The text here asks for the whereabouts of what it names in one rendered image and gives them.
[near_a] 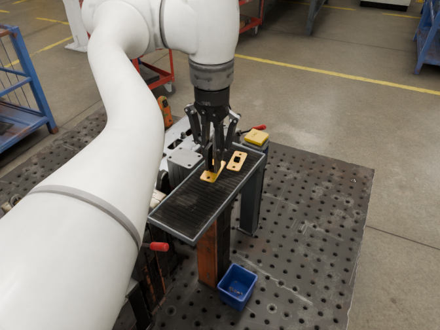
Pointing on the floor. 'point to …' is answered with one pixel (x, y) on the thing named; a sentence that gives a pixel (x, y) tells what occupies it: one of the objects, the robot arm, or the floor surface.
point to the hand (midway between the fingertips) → (213, 158)
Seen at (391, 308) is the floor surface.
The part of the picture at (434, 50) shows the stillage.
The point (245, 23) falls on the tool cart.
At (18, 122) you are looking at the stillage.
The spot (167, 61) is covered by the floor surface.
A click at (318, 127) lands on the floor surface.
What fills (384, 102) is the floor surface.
